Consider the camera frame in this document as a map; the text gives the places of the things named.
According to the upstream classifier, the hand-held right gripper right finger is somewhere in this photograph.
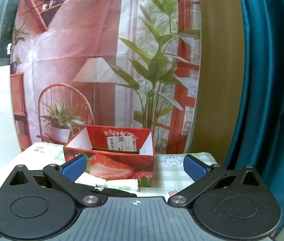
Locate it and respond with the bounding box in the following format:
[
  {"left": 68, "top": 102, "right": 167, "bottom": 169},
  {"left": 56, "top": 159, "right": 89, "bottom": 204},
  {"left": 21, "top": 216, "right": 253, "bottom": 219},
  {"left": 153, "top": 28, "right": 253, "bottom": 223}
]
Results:
[{"left": 167, "top": 154, "right": 262, "bottom": 205}]

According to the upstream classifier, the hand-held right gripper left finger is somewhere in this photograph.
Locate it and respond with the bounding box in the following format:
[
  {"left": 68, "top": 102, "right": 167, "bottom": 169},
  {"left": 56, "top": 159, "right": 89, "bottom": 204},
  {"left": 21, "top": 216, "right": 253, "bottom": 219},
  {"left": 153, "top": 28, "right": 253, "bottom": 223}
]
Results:
[{"left": 7, "top": 155, "right": 103, "bottom": 205}]

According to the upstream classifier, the clear plastic packet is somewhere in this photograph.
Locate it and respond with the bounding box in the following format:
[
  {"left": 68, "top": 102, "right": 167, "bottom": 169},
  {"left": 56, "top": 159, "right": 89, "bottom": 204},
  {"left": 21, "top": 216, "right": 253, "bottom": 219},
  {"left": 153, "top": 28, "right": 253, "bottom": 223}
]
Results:
[{"left": 75, "top": 172, "right": 108, "bottom": 191}]

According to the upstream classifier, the red strawberry print cardboard box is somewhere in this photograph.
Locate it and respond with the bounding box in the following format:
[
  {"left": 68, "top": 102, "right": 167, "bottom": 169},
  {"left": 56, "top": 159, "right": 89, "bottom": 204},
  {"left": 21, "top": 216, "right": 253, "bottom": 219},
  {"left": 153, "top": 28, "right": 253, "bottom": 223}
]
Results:
[{"left": 63, "top": 125, "right": 156, "bottom": 188}]

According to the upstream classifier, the black sock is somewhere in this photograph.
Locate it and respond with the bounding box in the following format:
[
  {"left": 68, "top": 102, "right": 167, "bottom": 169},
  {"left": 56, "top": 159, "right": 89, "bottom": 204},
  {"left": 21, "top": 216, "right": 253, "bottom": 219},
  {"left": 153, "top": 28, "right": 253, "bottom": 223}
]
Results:
[{"left": 80, "top": 183, "right": 138, "bottom": 198}]

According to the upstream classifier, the white packet green print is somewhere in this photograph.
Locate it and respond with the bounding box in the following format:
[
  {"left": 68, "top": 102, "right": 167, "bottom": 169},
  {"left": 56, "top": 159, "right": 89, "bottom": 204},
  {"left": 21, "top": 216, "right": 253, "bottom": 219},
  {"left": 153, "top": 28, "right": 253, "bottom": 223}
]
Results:
[{"left": 105, "top": 179, "right": 139, "bottom": 191}]

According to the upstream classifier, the checked bunny print tablecloth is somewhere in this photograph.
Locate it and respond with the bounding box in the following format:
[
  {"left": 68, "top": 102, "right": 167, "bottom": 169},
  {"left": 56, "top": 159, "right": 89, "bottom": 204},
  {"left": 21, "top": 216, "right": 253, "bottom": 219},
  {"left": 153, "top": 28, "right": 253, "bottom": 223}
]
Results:
[{"left": 0, "top": 142, "right": 219, "bottom": 229}]

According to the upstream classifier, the teal curtain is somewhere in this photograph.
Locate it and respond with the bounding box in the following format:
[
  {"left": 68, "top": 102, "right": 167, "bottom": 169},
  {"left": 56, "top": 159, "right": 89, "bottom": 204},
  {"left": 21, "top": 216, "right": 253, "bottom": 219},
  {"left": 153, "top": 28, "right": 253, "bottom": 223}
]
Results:
[{"left": 223, "top": 0, "right": 284, "bottom": 194}]

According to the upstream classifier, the printed room scene wall cloth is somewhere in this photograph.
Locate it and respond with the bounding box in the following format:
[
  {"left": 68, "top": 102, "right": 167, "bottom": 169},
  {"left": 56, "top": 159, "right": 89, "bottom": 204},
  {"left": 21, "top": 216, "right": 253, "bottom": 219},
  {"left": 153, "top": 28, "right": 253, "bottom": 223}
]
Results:
[{"left": 10, "top": 0, "right": 202, "bottom": 154}]

